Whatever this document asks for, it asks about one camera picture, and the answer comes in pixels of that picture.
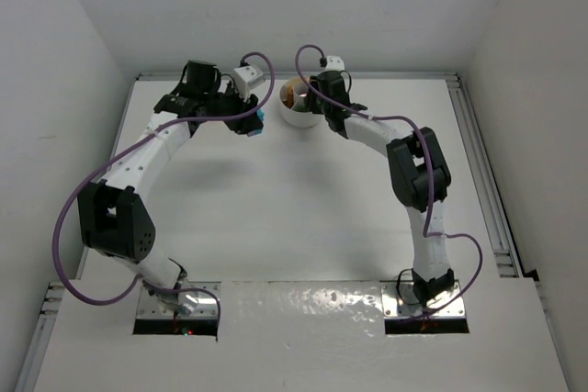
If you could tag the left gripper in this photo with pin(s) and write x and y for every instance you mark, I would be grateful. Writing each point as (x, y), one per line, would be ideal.
(245, 117)

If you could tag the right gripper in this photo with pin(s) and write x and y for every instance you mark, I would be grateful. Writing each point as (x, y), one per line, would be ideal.
(317, 97)

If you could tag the brown lego brick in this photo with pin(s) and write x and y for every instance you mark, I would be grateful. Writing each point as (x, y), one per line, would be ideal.
(290, 98)

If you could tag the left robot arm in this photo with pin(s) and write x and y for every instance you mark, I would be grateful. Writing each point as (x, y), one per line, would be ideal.
(114, 220)

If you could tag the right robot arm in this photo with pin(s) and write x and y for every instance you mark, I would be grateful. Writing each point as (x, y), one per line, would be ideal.
(418, 172)

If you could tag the white divided round container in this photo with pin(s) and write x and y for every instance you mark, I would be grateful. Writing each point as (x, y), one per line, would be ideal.
(299, 116)

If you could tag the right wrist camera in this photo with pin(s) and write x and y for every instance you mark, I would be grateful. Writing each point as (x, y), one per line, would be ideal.
(330, 63)

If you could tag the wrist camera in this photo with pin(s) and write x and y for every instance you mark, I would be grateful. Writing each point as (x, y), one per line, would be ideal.
(330, 63)
(246, 79)

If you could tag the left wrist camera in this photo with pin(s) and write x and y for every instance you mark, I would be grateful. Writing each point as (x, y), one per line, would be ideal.
(246, 79)

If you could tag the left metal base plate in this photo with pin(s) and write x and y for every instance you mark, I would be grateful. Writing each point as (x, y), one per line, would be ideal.
(198, 302)

